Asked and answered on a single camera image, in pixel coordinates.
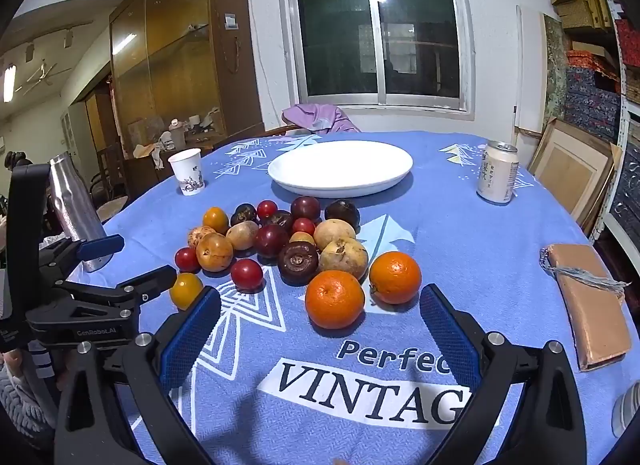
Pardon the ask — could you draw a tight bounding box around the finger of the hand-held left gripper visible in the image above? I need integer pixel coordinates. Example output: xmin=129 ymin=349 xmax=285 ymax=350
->
xmin=42 ymin=234 xmax=126 ymax=272
xmin=62 ymin=265 xmax=178 ymax=317

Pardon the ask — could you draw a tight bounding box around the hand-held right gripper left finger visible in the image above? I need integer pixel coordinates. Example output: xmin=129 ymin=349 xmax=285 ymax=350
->
xmin=54 ymin=286 xmax=223 ymax=465

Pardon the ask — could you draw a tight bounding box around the wooden glass cabinet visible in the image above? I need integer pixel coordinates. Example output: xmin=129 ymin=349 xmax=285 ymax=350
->
xmin=109 ymin=0 xmax=265 ymax=196

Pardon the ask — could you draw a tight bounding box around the dark brown water chestnut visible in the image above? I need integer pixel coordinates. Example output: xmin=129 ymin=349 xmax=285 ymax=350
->
xmin=278 ymin=241 xmax=320 ymax=287
xmin=260 ymin=210 xmax=294 ymax=232
xmin=230 ymin=203 xmax=258 ymax=226

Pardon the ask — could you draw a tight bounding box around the dark red plum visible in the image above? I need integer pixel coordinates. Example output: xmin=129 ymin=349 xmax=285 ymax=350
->
xmin=254 ymin=224 xmax=290 ymax=259
xmin=290 ymin=195 xmax=321 ymax=222

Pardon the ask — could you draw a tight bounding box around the stack of patterned boxes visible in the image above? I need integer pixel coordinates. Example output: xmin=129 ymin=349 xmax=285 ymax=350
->
xmin=565 ymin=20 xmax=640 ymax=143

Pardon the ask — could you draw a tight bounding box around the wooden picture frame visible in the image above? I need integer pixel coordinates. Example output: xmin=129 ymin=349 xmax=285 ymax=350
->
xmin=528 ymin=117 xmax=623 ymax=241

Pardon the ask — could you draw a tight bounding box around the grey tassel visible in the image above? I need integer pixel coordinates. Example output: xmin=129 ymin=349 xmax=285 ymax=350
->
xmin=540 ymin=250 xmax=632 ymax=293

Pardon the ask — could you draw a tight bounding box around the blue printed tablecloth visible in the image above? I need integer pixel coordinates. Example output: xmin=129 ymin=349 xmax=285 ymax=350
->
xmin=65 ymin=131 xmax=640 ymax=465

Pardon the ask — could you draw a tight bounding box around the sliding glass window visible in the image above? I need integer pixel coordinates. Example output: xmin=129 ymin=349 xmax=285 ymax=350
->
xmin=276 ymin=0 xmax=476 ymax=120

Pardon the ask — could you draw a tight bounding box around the purple cloth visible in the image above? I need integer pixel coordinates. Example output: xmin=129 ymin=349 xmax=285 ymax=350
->
xmin=281 ymin=104 xmax=362 ymax=134

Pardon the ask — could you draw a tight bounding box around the person's left forearm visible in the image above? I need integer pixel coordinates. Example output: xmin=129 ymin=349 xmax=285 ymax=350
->
xmin=0 ymin=370 xmax=56 ymax=441

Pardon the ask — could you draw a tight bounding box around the stainless steel bottle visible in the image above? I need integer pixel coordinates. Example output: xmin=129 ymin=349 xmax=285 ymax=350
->
xmin=47 ymin=152 xmax=115 ymax=273

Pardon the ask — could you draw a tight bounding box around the white paper cup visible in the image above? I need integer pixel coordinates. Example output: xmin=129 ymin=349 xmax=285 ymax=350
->
xmin=167 ymin=148 xmax=206 ymax=196

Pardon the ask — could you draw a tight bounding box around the cream drink can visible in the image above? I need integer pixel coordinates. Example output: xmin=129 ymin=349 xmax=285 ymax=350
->
xmin=476 ymin=141 xmax=519 ymax=204

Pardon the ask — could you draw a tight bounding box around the orange-brown round fruit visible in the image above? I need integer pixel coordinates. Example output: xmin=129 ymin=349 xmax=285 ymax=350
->
xmin=195 ymin=233 xmax=234 ymax=273
xmin=187 ymin=226 xmax=217 ymax=249

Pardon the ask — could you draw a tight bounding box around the dark purple passion fruit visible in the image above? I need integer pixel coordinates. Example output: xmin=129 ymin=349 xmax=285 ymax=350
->
xmin=324 ymin=199 xmax=361 ymax=228

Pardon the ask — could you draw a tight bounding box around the white canvas panel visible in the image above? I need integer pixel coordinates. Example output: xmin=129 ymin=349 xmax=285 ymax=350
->
xmin=515 ymin=4 xmax=548 ymax=136

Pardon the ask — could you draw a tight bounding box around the large tan pear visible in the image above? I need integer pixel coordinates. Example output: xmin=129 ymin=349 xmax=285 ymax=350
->
xmin=319 ymin=238 xmax=369 ymax=280
xmin=313 ymin=219 xmax=357 ymax=251

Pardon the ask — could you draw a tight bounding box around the small tan pear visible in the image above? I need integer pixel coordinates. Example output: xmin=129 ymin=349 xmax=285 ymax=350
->
xmin=226 ymin=221 xmax=260 ymax=251

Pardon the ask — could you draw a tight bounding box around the white oval plate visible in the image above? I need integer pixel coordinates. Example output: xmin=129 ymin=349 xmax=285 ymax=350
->
xmin=267 ymin=140 xmax=414 ymax=198

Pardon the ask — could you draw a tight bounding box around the grey striped cloth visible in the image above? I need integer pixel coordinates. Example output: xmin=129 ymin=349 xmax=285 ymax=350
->
xmin=612 ymin=380 xmax=640 ymax=438

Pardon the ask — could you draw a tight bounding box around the fluorescent ceiling light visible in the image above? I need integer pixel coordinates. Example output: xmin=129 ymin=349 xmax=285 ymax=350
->
xmin=2 ymin=62 xmax=17 ymax=103

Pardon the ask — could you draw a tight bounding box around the orange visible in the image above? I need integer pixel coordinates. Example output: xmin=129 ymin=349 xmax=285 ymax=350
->
xmin=369 ymin=251 xmax=422 ymax=306
xmin=305 ymin=270 xmax=366 ymax=330

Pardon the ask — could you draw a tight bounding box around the wooden chair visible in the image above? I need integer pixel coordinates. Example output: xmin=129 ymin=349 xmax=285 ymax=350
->
xmin=212 ymin=125 xmax=301 ymax=150

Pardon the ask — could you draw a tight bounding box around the ceiling fan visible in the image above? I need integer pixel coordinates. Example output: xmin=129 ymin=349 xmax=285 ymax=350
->
xmin=15 ymin=60 xmax=71 ymax=96

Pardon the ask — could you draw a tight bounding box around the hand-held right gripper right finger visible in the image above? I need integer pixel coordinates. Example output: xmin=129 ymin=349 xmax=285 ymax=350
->
xmin=420 ymin=283 xmax=587 ymax=465

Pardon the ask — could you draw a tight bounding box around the green patterned panel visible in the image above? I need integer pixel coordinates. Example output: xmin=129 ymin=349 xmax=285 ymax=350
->
xmin=542 ymin=15 xmax=571 ymax=120

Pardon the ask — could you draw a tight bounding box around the yellow cherry tomato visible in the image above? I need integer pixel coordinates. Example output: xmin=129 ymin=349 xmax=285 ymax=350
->
xmin=202 ymin=207 xmax=230 ymax=235
xmin=169 ymin=272 xmax=204 ymax=311

